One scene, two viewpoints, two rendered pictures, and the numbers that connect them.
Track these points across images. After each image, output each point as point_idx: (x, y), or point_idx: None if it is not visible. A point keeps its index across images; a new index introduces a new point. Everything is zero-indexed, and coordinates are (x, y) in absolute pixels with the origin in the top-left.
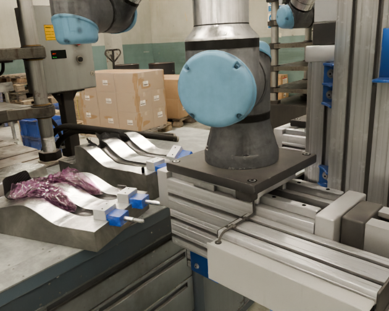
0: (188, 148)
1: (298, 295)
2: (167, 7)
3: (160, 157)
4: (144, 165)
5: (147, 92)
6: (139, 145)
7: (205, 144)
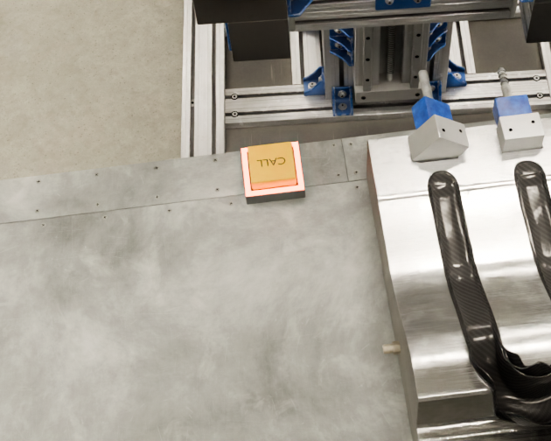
0: (170, 409)
1: None
2: None
3: (457, 194)
4: (524, 179)
5: None
6: (449, 302)
7: (95, 394)
